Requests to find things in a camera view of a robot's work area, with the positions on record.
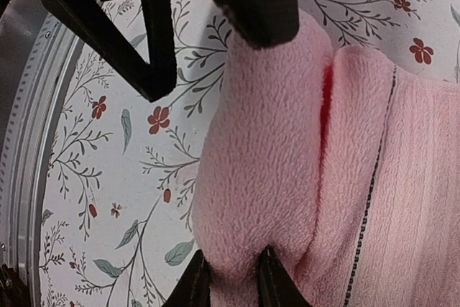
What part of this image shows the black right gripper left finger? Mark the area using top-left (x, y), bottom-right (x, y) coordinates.
top-left (162, 249), bottom-right (211, 307)

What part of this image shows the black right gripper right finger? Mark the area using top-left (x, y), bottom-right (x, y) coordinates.
top-left (257, 246), bottom-right (311, 307)

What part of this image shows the pink towel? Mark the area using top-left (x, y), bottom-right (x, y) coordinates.
top-left (193, 14), bottom-right (459, 306)

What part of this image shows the floral tablecloth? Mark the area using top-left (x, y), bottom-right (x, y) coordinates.
top-left (37, 0), bottom-right (459, 306)

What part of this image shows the front aluminium rail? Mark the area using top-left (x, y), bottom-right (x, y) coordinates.
top-left (1, 15), bottom-right (83, 288)

